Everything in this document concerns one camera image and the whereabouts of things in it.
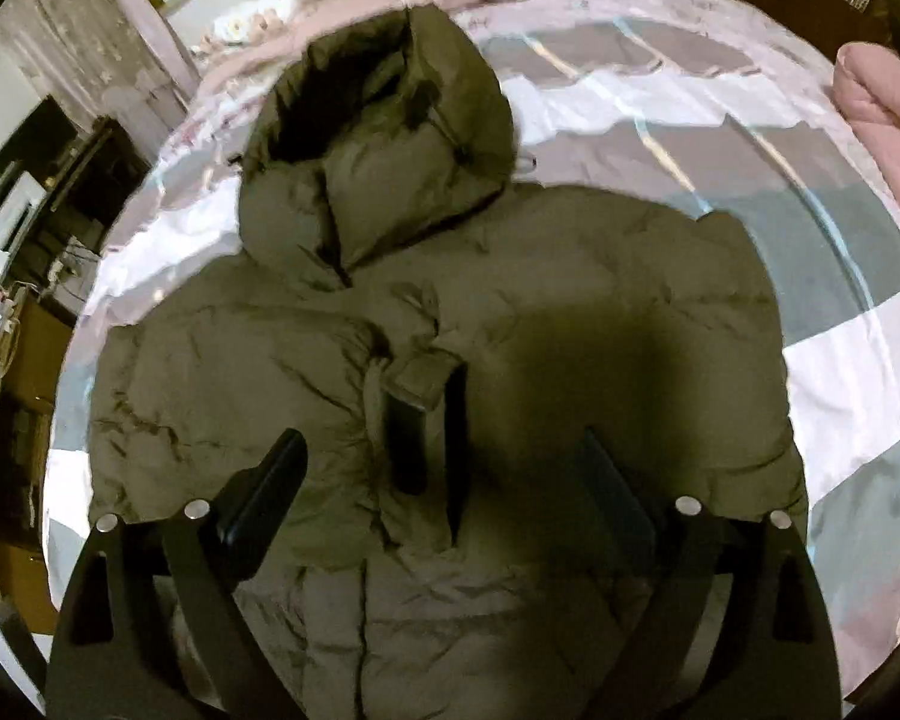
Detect pink folded blanket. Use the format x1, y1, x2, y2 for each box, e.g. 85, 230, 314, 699
832, 43, 900, 208

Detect grey patterned curtain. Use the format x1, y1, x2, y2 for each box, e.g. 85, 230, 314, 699
0, 0, 196, 163

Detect grey white patchwork bedspread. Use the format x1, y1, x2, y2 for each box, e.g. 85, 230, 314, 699
43, 0, 900, 691

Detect black monitor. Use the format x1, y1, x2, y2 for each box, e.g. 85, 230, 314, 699
0, 96, 77, 184

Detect dark wooden desk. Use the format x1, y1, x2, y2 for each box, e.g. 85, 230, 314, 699
0, 115, 152, 639

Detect floral patterned pillow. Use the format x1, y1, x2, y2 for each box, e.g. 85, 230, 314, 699
190, 0, 317, 59

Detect olive green puffer jacket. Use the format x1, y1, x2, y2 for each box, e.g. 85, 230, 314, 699
87, 7, 808, 718

